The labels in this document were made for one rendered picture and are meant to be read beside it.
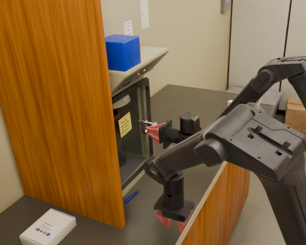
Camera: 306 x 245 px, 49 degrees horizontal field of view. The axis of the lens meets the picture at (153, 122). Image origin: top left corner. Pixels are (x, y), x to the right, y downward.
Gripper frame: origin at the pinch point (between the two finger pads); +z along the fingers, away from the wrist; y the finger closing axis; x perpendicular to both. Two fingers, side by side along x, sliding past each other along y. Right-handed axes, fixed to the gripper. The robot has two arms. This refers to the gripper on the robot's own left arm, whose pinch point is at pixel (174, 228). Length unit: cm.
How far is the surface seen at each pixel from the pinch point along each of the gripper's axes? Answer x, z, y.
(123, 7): -34, -57, 33
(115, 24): -29, -53, 33
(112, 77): -14.4, -39.5, 26.6
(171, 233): -11.8, 15.8, 6.9
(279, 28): -325, 7, 19
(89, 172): -6.5, -6.0, 35.2
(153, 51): -40, -41, 25
